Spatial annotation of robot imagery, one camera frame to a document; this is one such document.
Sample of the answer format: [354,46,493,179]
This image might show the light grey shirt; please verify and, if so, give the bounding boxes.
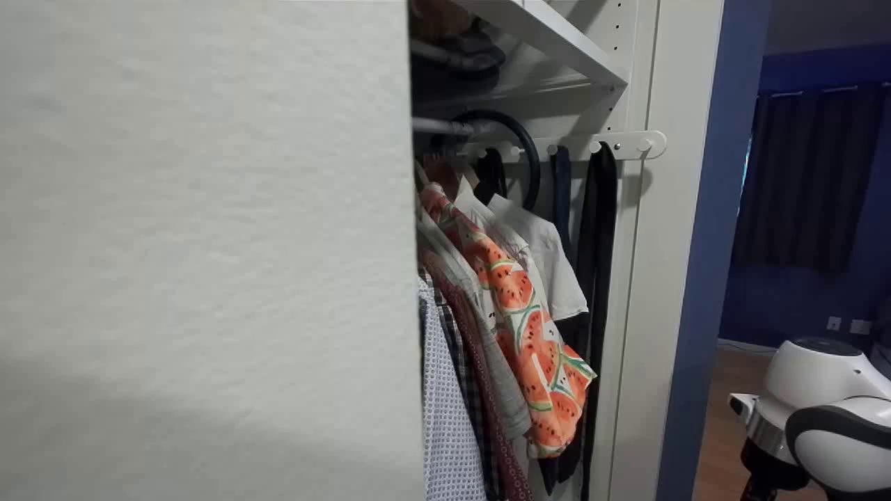
[416,205,537,468]

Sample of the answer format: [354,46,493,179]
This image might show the orange watermelon print shirt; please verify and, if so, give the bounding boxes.
[418,179,599,461]

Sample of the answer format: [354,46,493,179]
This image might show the white hook rail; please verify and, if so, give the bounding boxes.
[546,127,671,181]

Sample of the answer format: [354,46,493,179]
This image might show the white wardrobe frame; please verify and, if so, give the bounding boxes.
[589,0,729,501]

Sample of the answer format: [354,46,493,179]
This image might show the white closet shelf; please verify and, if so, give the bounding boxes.
[450,0,633,91]

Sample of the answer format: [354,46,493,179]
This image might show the dark red shirt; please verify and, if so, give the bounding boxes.
[420,248,546,501]

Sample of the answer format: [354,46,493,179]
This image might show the dark folded clothes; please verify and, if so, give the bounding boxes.
[411,0,512,78]

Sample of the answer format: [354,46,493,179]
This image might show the white shirt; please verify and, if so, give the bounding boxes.
[452,176,593,325]

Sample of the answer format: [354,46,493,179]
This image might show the black hanging ties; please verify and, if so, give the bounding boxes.
[553,141,621,496]

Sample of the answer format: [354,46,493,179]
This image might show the grey closet rod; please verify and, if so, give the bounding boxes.
[412,115,505,144]

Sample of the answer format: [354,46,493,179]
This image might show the checked shirt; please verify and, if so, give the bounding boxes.
[420,286,493,501]

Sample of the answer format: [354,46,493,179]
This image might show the black looped hose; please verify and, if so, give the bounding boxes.
[444,109,546,213]

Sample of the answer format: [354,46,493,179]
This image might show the dark window curtain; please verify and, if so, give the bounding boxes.
[736,83,885,277]

